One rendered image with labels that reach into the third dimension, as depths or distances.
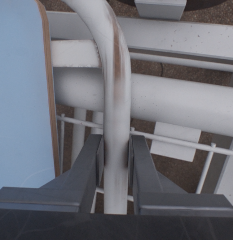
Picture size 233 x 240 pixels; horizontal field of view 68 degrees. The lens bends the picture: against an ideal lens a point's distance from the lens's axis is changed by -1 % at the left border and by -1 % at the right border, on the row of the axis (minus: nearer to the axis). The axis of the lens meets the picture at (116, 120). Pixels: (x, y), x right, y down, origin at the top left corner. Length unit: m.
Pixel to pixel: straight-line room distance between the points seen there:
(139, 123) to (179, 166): 0.23
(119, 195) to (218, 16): 0.62
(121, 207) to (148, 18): 0.18
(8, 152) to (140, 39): 0.17
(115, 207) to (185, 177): 0.62
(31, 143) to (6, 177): 0.05
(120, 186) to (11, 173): 0.11
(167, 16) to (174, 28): 0.01
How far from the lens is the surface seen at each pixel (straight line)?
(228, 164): 0.23
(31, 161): 0.18
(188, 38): 0.20
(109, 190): 0.16
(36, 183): 0.19
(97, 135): 0.15
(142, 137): 0.15
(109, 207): 0.18
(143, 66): 0.65
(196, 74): 0.66
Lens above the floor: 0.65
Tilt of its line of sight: 70 degrees down
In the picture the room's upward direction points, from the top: 138 degrees counter-clockwise
